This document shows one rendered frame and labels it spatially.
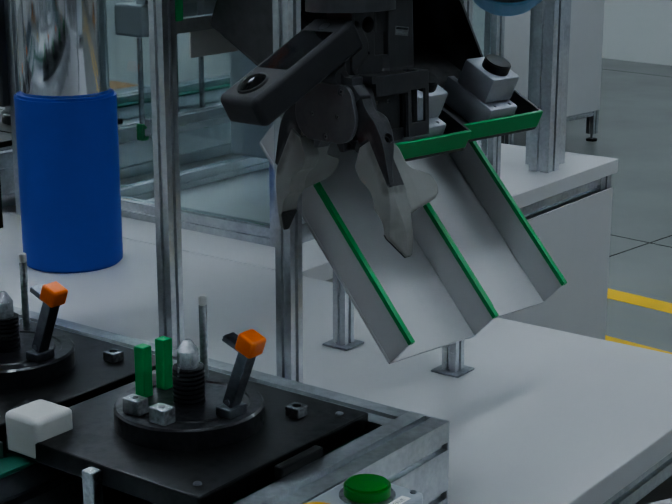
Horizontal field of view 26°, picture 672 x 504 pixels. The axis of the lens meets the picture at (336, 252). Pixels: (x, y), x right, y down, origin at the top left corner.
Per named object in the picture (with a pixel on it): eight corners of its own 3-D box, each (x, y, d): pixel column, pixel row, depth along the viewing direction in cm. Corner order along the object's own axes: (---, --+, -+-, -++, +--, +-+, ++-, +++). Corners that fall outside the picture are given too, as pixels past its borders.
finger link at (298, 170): (328, 220, 126) (368, 141, 120) (274, 231, 122) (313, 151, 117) (308, 196, 128) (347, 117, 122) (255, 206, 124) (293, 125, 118)
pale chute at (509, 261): (544, 303, 166) (567, 282, 163) (467, 328, 158) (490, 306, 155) (421, 110, 175) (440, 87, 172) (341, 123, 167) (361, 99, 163)
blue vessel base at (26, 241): (143, 257, 233) (137, 90, 226) (71, 279, 221) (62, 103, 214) (75, 242, 242) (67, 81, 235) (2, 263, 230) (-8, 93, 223)
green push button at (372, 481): (400, 502, 123) (400, 480, 123) (372, 518, 120) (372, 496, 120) (361, 490, 126) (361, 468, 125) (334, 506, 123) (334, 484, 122)
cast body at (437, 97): (438, 148, 148) (461, 90, 145) (408, 155, 145) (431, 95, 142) (384, 105, 153) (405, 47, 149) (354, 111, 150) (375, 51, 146)
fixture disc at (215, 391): (294, 416, 137) (294, 396, 137) (194, 464, 127) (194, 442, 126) (185, 385, 146) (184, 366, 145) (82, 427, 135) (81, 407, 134)
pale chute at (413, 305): (475, 336, 155) (499, 315, 152) (388, 365, 146) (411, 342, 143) (347, 128, 164) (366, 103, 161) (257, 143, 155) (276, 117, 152)
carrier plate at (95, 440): (368, 431, 139) (368, 410, 138) (199, 520, 120) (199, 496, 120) (182, 379, 153) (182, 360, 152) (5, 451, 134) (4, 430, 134)
